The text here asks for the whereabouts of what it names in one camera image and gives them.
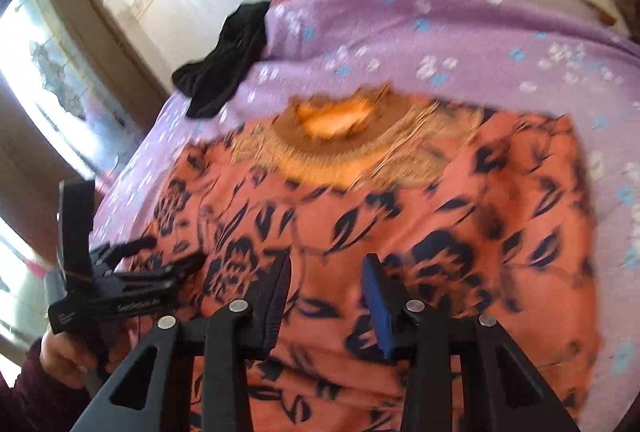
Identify person's left hand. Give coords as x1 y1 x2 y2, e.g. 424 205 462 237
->
39 321 134 390

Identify orange black floral garment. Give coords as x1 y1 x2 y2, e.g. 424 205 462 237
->
127 85 599 431

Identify black crumpled garment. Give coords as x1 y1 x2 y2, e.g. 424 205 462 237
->
171 0 270 120

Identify dark maroon sleeve forearm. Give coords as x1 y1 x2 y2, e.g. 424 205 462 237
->
0 340 90 432

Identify dark wooden window frame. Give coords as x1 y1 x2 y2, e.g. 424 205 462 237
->
50 0 168 133

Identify purple floral bedsheet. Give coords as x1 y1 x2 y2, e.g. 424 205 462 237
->
92 0 639 431

